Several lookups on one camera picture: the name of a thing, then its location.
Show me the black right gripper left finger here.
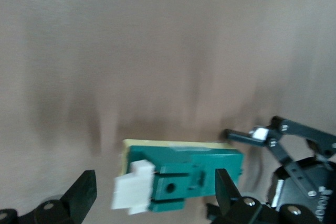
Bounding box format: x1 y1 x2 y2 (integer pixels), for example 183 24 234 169
0 169 97 224

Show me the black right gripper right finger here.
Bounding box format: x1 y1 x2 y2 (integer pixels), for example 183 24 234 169
206 168 325 224

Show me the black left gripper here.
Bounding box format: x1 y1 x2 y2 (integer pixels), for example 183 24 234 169
222 115 336 224

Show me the green load switch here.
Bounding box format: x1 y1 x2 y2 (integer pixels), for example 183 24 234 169
111 138 244 216

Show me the brown paper table cover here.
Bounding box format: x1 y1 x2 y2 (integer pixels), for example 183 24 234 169
0 0 336 224

